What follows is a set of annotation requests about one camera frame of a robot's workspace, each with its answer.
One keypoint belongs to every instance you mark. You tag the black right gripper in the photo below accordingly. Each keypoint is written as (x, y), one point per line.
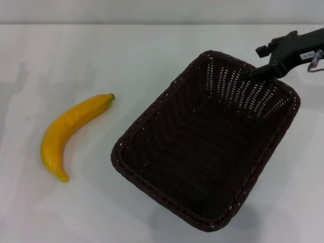
(296, 50)

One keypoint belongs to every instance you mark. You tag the dark brown woven basket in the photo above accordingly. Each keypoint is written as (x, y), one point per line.
(192, 157)

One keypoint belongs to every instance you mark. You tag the yellow banana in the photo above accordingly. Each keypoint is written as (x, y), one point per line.
(65, 126)

